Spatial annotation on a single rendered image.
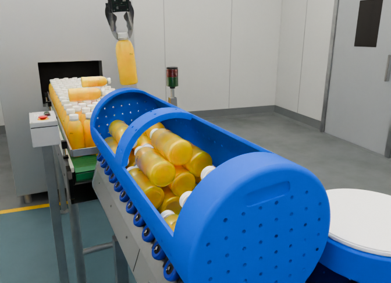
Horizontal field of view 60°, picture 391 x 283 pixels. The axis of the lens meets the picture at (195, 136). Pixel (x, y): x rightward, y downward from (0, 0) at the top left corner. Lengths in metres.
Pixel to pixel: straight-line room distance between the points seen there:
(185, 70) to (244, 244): 5.24
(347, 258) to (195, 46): 5.19
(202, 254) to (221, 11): 5.52
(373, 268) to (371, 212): 0.16
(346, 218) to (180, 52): 5.03
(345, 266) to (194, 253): 0.36
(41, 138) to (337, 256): 1.12
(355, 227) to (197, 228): 0.40
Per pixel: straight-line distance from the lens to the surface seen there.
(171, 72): 1.79
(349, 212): 0.86
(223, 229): 0.52
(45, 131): 1.45
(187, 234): 0.52
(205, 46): 5.81
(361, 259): 0.76
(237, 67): 6.07
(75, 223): 1.90
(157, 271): 0.81
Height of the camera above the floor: 1.42
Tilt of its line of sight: 17 degrees down
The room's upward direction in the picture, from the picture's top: straight up
